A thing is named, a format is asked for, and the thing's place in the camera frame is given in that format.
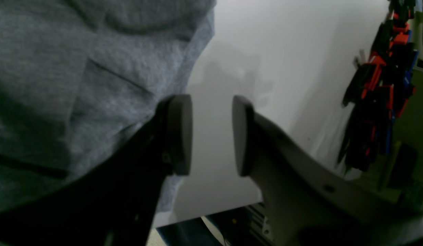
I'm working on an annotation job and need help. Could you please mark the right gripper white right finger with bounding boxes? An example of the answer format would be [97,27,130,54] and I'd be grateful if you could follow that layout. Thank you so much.
[232,95,423,246]

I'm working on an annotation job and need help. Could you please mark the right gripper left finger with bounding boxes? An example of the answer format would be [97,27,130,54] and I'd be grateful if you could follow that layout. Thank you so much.
[0,94,193,246]

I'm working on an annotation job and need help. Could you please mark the grey T-shirt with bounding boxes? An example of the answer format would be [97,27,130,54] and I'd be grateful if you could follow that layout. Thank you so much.
[0,0,216,213]

